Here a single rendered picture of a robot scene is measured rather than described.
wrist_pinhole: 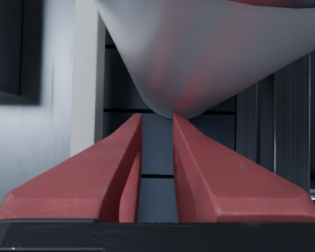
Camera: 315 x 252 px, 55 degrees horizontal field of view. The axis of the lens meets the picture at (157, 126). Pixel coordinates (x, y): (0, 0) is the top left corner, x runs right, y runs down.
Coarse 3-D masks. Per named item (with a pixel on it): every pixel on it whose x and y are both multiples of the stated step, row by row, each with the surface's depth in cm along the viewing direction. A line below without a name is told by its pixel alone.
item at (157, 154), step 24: (120, 72) 18; (120, 96) 18; (120, 120) 18; (144, 120) 18; (168, 120) 18; (192, 120) 18; (216, 120) 18; (144, 144) 18; (168, 144) 18; (144, 168) 18; (168, 168) 18; (144, 192) 18; (168, 192) 18; (144, 216) 18; (168, 216) 18
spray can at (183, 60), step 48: (96, 0) 4; (144, 0) 3; (192, 0) 3; (240, 0) 2; (288, 0) 2; (144, 48) 5; (192, 48) 4; (240, 48) 3; (288, 48) 4; (144, 96) 13; (192, 96) 8
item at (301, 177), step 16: (288, 64) 10; (304, 64) 10; (272, 80) 10; (288, 80) 10; (304, 80) 10; (272, 96) 10; (288, 96) 10; (304, 96) 10; (272, 112) 10; (288, 112) 10; (304, 112) 10; (272, 128) 10; (288, 128) 10; (304, 128) 10; (272, 144) 10; (288, 144) 10; (304, 144) 10; (272, 160) 10; (288, 160) 10; (304, 160) 10; (288, 176) 10; (304, 176) 10
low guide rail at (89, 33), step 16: (80, 0) 15; (80, 16) 15; (96, 16) 15; (80, 32) 15; (96, 32) 15; (80, 48) 15; (96, 48) 15; (80, 64) 15; (96, 64) 15; (80, 80) 15; (96, 80) 15; (80, 96) 15; (96, 96) 15; (80, 112) 14; (96, 112) 15; (80, 128) 14; (96, 128) 15; (80, 144) 14
